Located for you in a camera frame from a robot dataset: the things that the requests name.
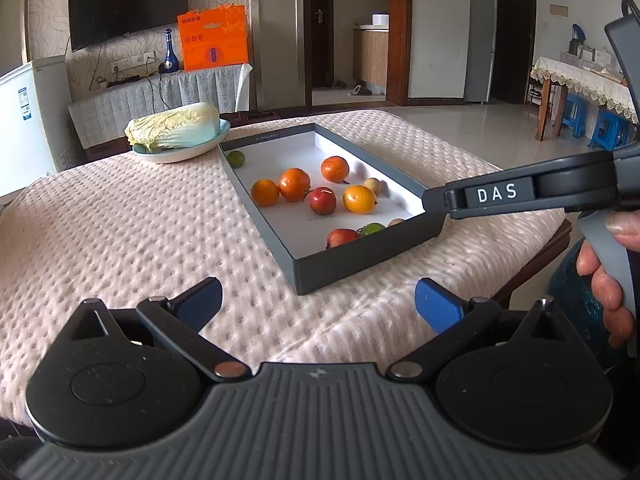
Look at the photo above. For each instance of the white box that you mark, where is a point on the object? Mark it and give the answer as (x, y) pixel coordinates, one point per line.
(380, 19)

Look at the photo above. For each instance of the white lace cabinet cover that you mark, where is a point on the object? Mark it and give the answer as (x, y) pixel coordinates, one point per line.
(200, 92)

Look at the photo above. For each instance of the wooden kitchen counter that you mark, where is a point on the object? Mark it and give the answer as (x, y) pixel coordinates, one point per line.
(370, 57)

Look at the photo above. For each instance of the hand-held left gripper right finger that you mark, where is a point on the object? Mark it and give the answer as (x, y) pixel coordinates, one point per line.
(437, 305)

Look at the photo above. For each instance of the grey slipper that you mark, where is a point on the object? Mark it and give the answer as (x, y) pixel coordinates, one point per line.
(339, 84)
(361, 90)

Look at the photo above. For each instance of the orange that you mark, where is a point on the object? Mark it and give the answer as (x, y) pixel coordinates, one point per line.
(294, 184)
(334, 169)

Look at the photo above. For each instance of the small orange tangerine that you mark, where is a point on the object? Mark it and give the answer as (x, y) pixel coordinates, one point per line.
(359, 199)
(265, 192)

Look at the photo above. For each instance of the dark wooden television cabinet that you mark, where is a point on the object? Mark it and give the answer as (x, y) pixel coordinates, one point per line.
(260, 116)

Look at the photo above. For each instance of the orange gift box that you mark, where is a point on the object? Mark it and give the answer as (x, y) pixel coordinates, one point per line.
(214, 37)

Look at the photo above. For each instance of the tall grey refrigerator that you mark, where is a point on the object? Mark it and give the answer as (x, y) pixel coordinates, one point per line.
(481, 42)

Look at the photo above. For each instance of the napa cabbage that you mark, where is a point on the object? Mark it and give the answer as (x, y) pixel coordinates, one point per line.
(175, 127)

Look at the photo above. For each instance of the cream lace tablecloth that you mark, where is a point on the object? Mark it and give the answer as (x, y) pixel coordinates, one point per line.
(585, 80)

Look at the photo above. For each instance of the red apple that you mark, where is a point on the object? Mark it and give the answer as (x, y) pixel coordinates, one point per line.
(342, 236)
(322, 200)

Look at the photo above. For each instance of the wooden table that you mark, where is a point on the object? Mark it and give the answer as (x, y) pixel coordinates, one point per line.
(546, 107)

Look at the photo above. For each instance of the pale ceramic plate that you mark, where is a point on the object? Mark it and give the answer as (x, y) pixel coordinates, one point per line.
(182, 154)

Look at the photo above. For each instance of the black wall television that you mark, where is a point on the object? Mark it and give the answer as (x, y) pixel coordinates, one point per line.
(127, 2)

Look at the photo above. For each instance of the green lime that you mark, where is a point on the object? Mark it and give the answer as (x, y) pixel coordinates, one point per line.
(235, 159)
(372, 229)

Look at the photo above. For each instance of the grey cardboard box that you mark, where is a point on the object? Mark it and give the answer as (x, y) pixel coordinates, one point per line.
(350, 260)

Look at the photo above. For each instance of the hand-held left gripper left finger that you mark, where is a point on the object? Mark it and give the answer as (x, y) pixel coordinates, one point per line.
(202, 302)

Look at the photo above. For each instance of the blue plastic stool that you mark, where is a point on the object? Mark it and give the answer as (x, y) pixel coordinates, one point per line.
(575, 115)
(610, 127)

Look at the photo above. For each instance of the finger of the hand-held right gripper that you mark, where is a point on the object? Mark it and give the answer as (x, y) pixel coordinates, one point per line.
(495, 195)

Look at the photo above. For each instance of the white wall socket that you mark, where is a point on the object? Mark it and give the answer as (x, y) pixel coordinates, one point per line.
(148, 57)
(121, 65)

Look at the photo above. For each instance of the small white fridge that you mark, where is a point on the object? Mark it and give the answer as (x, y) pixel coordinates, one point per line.
(27, 120)

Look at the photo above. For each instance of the brown wooden door frame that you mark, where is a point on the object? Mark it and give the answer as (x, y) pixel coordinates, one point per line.
(400, 30)

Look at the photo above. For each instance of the person's right hand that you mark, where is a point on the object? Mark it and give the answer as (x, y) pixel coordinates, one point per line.
(602, 280)

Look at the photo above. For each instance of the blue glass bottle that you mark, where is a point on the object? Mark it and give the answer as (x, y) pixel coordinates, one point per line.
(171, 55)

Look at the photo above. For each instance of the beige wall panel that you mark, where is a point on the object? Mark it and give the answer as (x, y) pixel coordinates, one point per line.
(559, 10)

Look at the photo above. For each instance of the black power strip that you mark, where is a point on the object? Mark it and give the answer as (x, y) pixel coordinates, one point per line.
(125, 80)

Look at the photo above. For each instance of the dark wooden bed frame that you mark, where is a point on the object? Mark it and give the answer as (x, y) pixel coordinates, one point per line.
(530, 265)

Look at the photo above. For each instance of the brown longan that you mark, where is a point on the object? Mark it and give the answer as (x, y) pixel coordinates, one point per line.
(396, 222)
(372, 186)

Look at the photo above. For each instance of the dark wooden door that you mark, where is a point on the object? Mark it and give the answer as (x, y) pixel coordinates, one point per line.
(322, 30)

